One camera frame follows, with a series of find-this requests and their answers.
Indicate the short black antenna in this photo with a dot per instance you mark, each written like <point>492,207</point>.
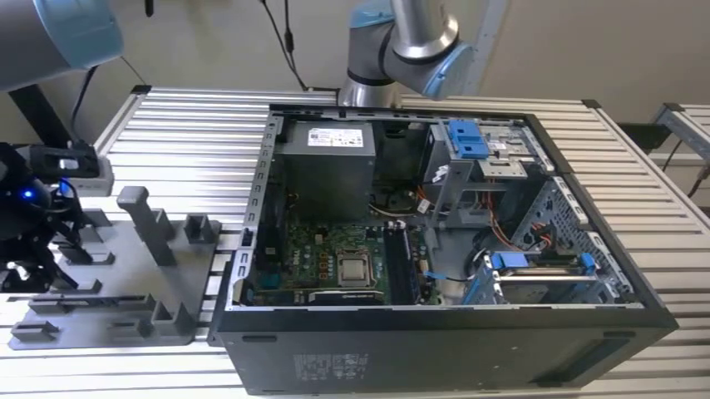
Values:
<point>147,8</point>

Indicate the grey metal drive cage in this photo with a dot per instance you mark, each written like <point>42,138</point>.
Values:
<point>499,168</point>

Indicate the grey plastic part rack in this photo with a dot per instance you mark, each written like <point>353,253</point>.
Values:
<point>139,291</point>

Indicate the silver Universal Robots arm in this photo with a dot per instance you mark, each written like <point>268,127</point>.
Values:
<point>409,25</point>

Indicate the black slanted post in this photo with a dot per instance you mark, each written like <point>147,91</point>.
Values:
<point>38,112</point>

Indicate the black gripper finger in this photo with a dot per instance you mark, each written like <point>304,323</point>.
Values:
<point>49,259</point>
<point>66,232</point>

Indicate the empty black RAM slot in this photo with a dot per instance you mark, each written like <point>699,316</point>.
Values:
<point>395,270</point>

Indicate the black open PC case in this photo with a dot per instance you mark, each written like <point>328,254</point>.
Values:
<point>388,353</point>

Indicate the grey power supply unit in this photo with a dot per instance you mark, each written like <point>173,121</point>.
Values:
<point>327,178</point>

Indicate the black box beside table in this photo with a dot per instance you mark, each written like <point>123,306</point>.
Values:
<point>643,137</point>

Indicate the green motherboard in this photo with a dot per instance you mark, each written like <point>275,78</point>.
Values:
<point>309,257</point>

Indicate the silver hard disk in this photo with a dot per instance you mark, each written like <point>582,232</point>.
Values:
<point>548,289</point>

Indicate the metal slat side table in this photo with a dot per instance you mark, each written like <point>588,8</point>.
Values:
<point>687,120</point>

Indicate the black graphics card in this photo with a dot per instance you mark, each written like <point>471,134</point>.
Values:
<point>343,297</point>

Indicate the silver CPU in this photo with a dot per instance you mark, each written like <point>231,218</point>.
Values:
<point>355,270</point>

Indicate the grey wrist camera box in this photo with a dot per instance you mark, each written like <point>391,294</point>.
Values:
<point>82,178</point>

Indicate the black CPU cooler fan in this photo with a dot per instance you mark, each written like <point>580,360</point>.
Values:
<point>396,199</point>

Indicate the blue disk carrier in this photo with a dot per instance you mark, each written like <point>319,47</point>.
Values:
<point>510,261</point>

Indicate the blue drive carrier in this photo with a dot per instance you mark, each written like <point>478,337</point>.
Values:
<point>466,137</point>

